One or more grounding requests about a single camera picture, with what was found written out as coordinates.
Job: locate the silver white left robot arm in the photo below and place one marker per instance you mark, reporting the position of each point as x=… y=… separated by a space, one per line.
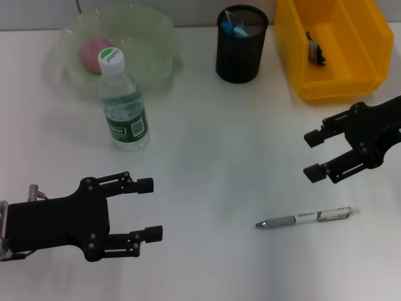
x=3 y=229

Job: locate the transparent plastic ruler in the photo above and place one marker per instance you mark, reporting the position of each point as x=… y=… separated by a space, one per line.
x=233 y=19

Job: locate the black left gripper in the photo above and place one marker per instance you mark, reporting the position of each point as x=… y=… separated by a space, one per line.
x=59 y=222

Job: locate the pink peach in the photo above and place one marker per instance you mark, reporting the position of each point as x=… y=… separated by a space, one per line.
x=89 y=54

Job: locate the yellow plastic bin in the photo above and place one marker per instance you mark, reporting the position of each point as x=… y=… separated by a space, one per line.
x=341 y=47

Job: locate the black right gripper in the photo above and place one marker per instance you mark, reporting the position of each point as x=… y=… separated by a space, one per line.
x=376 y=128

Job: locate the blue teal scissors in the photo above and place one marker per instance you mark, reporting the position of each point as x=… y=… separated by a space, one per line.
x=238 y=31

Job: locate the grey white ballpoint pen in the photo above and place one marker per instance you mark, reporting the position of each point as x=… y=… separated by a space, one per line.
x=307 y=218

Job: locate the translucent green fruit plate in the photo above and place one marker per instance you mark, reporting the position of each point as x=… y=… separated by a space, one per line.
x=150 y=56

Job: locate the green plastic wrapper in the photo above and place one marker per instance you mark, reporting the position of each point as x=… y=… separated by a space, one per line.
x=314 y=50

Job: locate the black mesh pen cup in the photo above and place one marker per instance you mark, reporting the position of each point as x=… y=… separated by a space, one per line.
x=238 y=59

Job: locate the clear green-label water bottle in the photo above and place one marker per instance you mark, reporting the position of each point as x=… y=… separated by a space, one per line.
x=125 y=125

